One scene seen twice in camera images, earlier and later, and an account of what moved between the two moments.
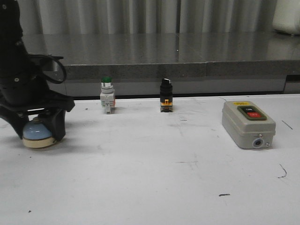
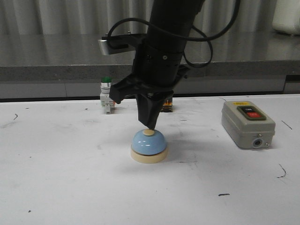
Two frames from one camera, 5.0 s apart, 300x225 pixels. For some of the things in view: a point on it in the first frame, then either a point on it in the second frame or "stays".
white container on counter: [287, 18] stays
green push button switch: [108, 94] stays
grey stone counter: [198, 64] stays
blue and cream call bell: [35, 134] → [149, 146]
